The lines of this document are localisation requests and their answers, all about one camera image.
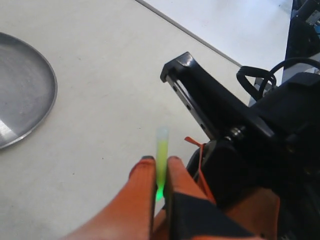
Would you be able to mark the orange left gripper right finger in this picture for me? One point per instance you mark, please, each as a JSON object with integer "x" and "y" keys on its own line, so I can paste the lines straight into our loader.
{"x": 190, "y": 214}

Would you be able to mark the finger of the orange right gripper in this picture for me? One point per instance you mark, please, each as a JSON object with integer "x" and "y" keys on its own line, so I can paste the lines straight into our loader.
{"x": 229, "y": 182}

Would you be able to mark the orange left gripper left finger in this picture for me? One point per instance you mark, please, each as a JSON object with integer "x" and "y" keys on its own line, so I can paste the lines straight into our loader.
{"x": 129, "y": 216}

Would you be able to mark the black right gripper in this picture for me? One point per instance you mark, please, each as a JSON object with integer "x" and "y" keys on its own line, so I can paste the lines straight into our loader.
{"x": 278, "y": 136}

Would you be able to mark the green glow stick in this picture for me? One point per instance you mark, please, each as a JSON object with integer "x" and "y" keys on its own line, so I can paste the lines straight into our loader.
{"x": 162, "y": 143}

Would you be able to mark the round stainless steel plate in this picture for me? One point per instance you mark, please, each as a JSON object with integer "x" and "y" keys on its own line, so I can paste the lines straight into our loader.
{"x": 28, "y": 89}

